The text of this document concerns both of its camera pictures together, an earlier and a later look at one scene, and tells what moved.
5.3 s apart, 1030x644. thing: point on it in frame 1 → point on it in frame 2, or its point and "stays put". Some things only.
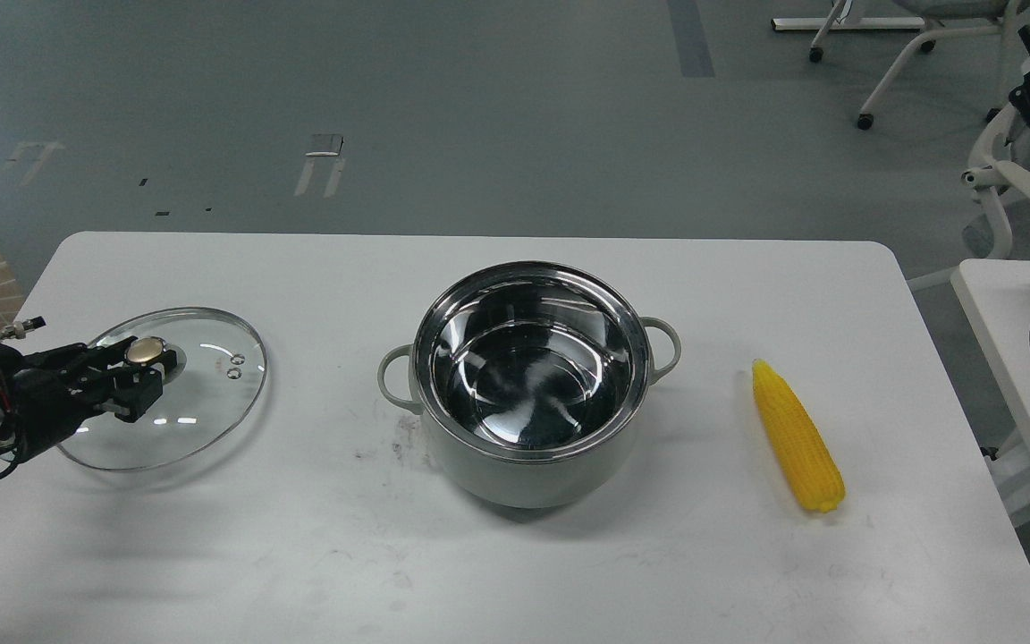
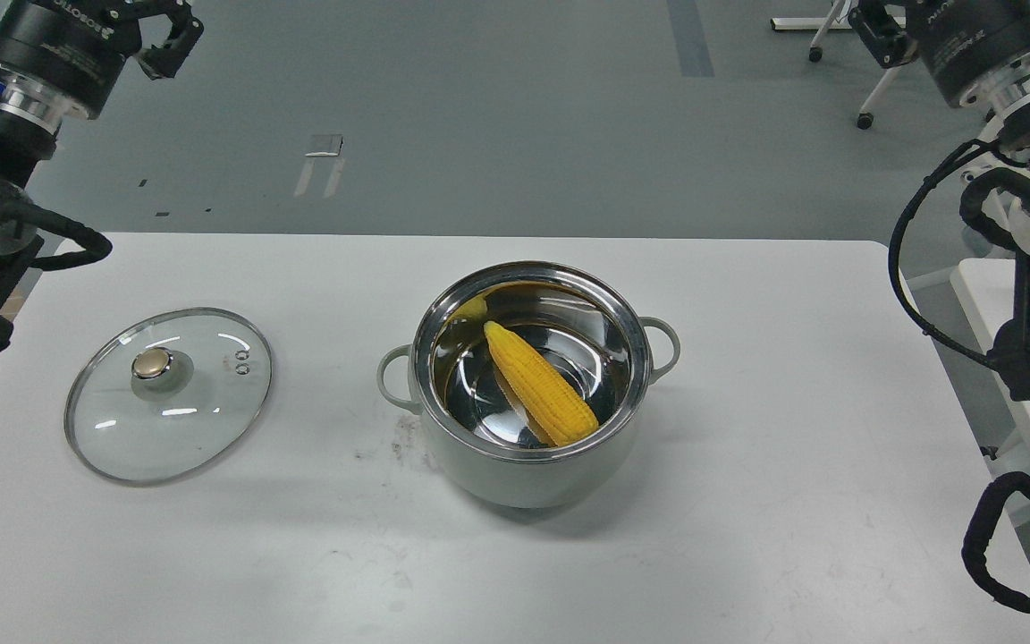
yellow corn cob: (803, 453) → (565, 417)
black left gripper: (0, 402) → (58, 55)
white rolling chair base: (840, 22) stays put
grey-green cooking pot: (531, 377) stays put
